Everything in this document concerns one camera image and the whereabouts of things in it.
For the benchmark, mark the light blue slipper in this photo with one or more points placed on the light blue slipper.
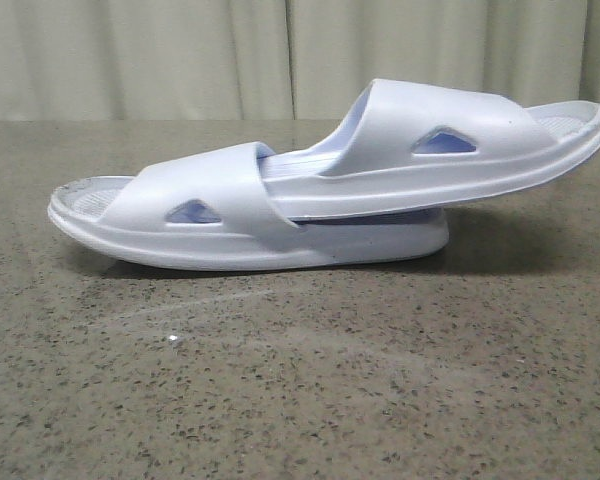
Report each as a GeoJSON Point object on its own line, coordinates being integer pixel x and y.
{"type": "Point", "coordinates": [407, 146]}
{"type": "Point", "coordinates": [211, 211]}

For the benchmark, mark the white pleated curtain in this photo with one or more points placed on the white pleated curtain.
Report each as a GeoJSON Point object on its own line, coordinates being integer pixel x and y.
{"type": "Point", "coordinates": [165, 60]}

